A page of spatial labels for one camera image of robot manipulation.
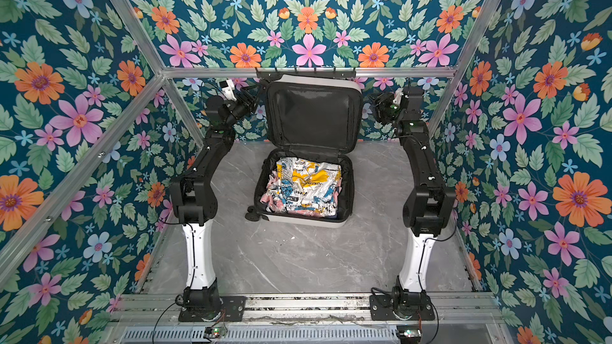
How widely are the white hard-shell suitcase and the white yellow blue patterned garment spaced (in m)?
0.03

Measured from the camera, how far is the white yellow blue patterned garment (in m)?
0.90

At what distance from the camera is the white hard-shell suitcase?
0.86 meters
